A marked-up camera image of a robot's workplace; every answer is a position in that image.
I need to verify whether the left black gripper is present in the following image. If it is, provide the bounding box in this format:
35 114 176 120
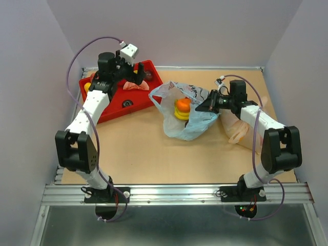
112 50 146 86

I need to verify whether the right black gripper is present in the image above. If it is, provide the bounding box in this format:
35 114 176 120
195 89 235 114

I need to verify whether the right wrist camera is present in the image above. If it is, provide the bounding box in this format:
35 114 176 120
215 75 226 91

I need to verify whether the aluminium front rail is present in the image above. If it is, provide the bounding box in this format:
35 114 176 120
42 183 314 206

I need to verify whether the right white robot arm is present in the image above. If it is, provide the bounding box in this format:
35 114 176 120
196 76 302 202

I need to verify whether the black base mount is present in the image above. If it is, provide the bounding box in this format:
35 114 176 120
215 186 267 202
81 186 131 204

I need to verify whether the orange plastic bag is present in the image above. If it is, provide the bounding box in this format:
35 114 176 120
219 109 254 150

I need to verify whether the orange mango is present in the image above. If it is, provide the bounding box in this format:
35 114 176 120
175 98 191 112

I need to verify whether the pink grapefruit slice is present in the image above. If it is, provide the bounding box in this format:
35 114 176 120
123 80 150 91

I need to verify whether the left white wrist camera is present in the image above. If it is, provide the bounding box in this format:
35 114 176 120
119 42 139 65

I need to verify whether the dark purple plum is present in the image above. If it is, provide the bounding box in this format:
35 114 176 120
144 70 153 81

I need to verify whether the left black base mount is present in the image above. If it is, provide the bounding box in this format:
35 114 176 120
81 186 131 204

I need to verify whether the black mangosteen bottom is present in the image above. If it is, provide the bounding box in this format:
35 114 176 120
122 100 133 108

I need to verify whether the red plastic tray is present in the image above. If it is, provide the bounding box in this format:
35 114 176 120
78 59 164 124

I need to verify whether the yellow lemon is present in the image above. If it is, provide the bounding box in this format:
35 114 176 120
84 83 91 93

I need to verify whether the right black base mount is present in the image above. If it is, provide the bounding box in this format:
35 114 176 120
215 186 267 202

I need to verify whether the light blue plastic bag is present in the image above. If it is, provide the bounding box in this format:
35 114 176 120
149 81 218 141

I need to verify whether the yellow banana bunch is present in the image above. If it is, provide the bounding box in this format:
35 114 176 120
174 108 190 121

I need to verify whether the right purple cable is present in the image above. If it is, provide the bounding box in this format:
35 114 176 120
217 74 285 221

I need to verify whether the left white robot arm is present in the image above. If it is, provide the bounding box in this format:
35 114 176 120
55 45 146 202

